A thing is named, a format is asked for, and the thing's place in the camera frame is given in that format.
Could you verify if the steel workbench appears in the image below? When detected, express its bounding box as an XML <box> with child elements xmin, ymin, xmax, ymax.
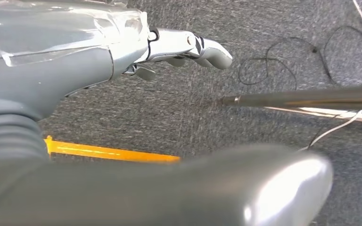
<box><xmin>220</xmin><ymin>86</ymin><xmax>362</xmax><ymax>125</ymax></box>

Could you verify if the thin black cable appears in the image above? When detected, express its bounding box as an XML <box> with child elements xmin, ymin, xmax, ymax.
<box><xmin>307</xmin><ymin>113</ymin><xmax>345</xmax><ymax>149</ymax></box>

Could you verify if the white plug cable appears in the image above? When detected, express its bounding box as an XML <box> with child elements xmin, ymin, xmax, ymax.
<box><xmin>298</xmin><ymin>109</ymin><xmax>362</xmax><ymax>152</ymax></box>

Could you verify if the yellow floor tape square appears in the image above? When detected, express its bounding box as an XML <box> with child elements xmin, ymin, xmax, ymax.
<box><xmin>44</xmin><ymin>136</ymin><xmax>181</xmax><ymax>163</ymax></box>

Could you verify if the grey robot leg shell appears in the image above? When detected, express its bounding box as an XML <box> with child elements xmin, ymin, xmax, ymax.
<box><xmin>0</xmin><ymin>144</ymin><xmax>334</xmax><ymax>226</ymax></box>

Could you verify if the black floor cable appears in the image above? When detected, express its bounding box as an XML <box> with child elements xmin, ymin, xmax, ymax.
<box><xmin>238</xmin><ymin>25</ymin><xmax>362</xmax><ymax>91</ymax></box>

